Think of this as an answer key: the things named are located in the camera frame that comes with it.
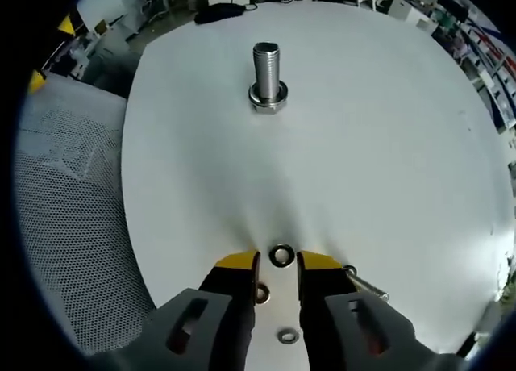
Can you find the black bag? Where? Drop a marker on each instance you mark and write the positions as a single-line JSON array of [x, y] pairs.
[[219, 13]]

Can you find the large threaded steel stud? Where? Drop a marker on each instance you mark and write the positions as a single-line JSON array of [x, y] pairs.
[[267, 70]]

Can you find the white storage shelf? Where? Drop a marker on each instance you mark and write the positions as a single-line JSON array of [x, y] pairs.
[[489, 56]]

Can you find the grey mesh chair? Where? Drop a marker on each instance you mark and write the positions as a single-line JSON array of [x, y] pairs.
[[68, 209]]

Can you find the small threaded steel stud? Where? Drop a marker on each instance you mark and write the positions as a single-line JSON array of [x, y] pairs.
[[371, 288]]

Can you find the dark metal washer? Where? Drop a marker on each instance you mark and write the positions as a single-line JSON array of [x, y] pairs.
[[272, 256], [281, 335], [253, 94], [267, 293]]

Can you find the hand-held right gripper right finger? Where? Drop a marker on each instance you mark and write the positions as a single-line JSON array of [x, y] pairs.
[[326, 294]]

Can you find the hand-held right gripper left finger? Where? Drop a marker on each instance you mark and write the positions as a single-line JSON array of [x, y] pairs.
[[225, 298]]

